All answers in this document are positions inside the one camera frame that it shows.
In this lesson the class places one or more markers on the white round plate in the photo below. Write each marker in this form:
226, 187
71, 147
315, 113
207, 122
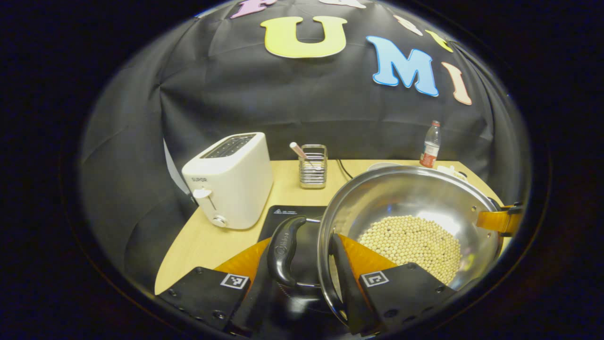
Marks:
382, 165

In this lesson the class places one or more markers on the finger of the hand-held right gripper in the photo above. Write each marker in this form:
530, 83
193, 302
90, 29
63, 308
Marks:
495, 220

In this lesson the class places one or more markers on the pink utensil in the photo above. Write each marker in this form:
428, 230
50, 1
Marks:
298, 150

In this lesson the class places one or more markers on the stainless steel pot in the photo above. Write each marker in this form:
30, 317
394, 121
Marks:
401, 193

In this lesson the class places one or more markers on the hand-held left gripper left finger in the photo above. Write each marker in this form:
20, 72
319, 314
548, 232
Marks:
255, 307

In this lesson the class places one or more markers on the pile of soybeans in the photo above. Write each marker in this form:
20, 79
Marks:
415, 245

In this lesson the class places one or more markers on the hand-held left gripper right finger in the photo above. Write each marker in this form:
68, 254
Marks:
351, 293

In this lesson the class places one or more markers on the clear water bottle red label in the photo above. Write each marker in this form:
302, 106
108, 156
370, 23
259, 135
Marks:
430, 151

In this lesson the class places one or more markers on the black backdrop cloth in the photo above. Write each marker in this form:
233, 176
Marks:
330, 104

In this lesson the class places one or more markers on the white toaster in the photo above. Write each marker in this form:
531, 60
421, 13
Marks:
236, 189

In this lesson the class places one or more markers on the black induction cooktop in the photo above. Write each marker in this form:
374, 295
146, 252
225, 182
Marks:
283, 211

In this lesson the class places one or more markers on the white divided dish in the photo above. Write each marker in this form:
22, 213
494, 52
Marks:
450, 171

